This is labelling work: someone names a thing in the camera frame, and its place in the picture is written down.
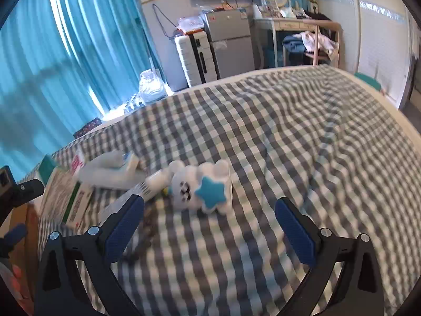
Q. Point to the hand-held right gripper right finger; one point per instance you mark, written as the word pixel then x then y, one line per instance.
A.
pixel 296 232

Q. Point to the white tube striped cap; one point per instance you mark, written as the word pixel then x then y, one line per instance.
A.
pixel 156 181

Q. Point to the blue clothes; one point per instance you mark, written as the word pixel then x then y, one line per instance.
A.
pixel 292 44

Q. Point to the white red plastic bag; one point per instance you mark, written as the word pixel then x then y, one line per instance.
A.
pixel 190 24

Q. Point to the white plastic bottle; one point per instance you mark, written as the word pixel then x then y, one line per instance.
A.
pixel 105 174

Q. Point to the dark dotted box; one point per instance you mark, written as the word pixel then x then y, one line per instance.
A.
pixel 87 127

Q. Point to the white clothes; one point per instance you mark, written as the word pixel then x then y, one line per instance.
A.
pixel 315 39

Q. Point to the wooden dressing desk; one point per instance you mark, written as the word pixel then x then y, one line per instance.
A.
pixel 289 24

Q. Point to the clear plastic bag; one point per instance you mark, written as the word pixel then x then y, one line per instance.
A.
pixel 151 85

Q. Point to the clear water bottles pack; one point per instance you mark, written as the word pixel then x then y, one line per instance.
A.
pixel 133 103

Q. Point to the white suitcase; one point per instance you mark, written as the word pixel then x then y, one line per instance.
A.
pixel 187 59

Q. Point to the blue curtain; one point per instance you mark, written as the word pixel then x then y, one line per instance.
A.
pixel 65 56

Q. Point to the black bag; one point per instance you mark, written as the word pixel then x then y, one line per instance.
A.
pixel 317 15

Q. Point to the brown wooden stand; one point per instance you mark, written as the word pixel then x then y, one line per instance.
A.
pixel 26 237

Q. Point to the wooden chair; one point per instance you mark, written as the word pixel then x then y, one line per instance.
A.
pixel 317 46

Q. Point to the white louvered wardrobe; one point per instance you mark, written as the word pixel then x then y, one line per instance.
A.
pixel 378 39

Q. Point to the grey fridge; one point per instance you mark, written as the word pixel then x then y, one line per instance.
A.
pixel 230 39

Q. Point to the green stool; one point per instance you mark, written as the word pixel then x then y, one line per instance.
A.
pixel 368 79

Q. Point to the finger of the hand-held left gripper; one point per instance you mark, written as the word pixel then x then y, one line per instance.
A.
pixel 14 233
pixel 26 189

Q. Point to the white plush toy blue star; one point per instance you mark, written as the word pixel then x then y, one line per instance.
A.
pixel 194 177

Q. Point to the checkered bed sheet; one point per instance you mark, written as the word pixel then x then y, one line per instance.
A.
pixel 263 138

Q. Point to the red white packet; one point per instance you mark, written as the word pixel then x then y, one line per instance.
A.
pixel 78 164

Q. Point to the small white blue box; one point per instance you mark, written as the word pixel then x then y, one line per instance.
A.
pixel 131 161

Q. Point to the teal box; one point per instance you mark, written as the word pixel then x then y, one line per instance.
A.
pixel 47 166

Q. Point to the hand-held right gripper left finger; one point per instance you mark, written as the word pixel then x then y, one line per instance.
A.
pixel 126 227

